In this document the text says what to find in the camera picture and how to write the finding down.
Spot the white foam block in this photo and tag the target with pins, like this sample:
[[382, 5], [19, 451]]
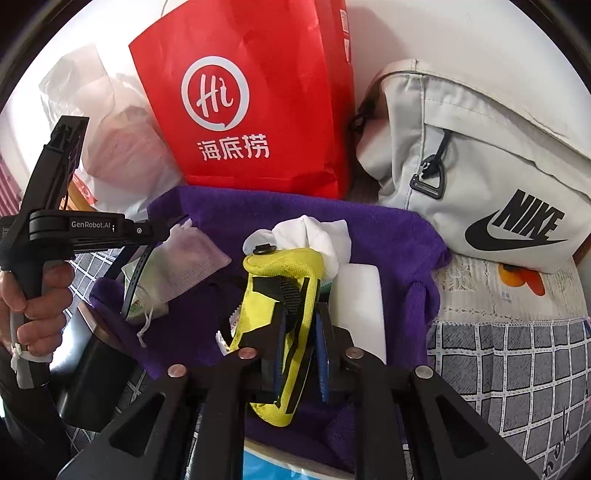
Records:
[[360, 304]]

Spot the light green cloth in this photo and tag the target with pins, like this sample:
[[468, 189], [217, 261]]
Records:
[[327, 282]]

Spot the purple towel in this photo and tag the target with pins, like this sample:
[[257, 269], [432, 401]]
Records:
[[369, 230]]

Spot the grey waist bag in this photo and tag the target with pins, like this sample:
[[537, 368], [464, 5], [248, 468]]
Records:
[[485, 138]]

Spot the blue tissue pack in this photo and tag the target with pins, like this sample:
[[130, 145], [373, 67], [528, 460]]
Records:
[[268, 466]]

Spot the white printed bed sheet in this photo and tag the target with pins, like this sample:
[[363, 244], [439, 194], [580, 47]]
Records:
[[471, 290]]

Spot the black tin box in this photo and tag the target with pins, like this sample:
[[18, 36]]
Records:
[[101, 369]]

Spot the white sock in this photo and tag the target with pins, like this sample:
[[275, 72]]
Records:
[[318, 240]]

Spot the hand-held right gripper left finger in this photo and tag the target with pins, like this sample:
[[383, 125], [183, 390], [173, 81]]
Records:
[[278, 364]]

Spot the red paper bag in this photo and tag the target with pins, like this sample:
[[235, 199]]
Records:
[[258, 55]]

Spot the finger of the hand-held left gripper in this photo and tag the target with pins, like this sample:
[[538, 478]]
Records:
[[141, 229]]

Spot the grey grid bedspread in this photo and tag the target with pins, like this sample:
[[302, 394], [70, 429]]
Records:
[[508, 369]]

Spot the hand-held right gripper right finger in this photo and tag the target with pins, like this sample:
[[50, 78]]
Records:
[[322, 360]]

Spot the white plastic bag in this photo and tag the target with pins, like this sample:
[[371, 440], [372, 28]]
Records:
[[120, 138]]

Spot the green tissue packet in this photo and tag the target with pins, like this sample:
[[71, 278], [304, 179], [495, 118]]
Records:
[[143, 300]]

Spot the pink striped cloth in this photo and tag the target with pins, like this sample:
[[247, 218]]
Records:
[[7, 184]]

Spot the person's left hand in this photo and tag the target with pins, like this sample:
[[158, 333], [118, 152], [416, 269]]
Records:
[[46, 314]]

